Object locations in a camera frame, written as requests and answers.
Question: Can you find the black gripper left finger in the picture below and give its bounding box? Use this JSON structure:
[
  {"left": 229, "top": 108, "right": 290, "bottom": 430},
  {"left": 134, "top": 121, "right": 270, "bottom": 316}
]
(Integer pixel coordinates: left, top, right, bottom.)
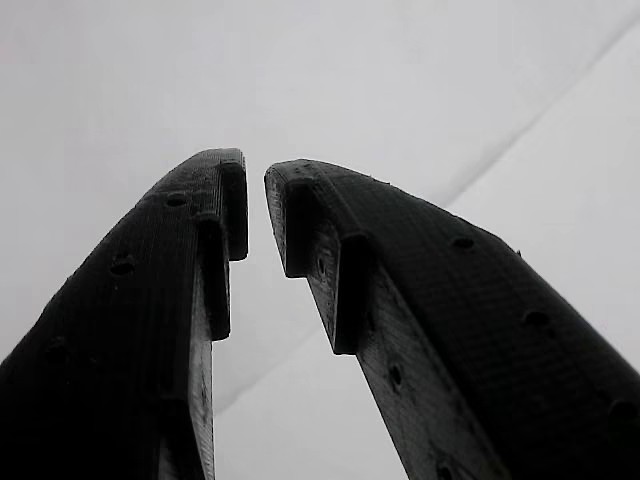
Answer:
[{"left": 0, "top": 147, "right": 250, "bottom": 480}]

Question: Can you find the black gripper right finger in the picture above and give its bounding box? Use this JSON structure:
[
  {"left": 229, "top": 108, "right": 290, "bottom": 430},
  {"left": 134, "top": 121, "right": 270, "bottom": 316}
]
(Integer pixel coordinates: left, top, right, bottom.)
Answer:
[{"left": 263, "top": 158, "right": 640, "bottom": 480}]

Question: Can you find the large white paper sheet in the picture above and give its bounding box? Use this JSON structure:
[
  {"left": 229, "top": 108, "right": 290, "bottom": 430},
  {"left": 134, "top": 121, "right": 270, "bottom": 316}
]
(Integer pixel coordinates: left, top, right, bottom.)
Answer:
[{"left": 212, "top": 14, "right": 640, "bottom": 480}]

